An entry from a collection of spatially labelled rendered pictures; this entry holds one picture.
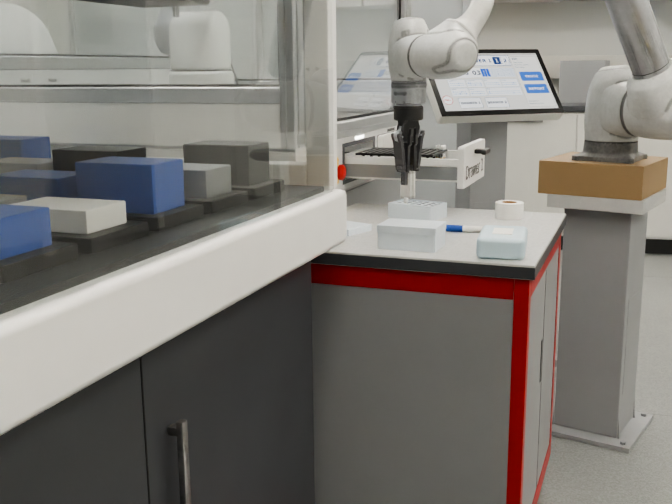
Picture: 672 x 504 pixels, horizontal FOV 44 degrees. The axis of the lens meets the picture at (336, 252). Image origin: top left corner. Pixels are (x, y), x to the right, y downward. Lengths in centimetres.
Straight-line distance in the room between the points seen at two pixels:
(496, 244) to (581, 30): 441
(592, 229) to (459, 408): 99
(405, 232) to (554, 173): 92
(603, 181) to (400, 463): 109
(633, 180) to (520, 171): 285
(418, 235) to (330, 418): 45
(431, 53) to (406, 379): 74
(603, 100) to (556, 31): 345
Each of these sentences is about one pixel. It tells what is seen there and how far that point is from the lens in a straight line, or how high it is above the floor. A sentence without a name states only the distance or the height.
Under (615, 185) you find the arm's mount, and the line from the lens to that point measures 254.
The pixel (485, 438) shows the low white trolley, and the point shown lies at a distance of 180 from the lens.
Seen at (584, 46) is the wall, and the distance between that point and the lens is 601.
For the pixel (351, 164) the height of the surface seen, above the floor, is 87.
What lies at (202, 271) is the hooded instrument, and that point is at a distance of 112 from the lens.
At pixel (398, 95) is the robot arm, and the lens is 214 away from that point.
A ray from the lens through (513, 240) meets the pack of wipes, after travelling 168.
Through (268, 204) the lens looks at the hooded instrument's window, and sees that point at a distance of 132.
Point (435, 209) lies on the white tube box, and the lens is 210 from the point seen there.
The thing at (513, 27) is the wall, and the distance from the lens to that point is 601.
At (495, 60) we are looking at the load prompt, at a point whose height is 116.
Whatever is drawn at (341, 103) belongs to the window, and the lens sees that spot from 236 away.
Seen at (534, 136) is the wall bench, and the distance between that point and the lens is 531.
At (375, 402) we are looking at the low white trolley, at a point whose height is 43.
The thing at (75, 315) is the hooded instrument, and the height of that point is 89.
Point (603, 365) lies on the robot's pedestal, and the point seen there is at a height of 24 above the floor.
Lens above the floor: 113
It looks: 12 degrees down
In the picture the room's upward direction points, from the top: 1 degrees counter-clockwise
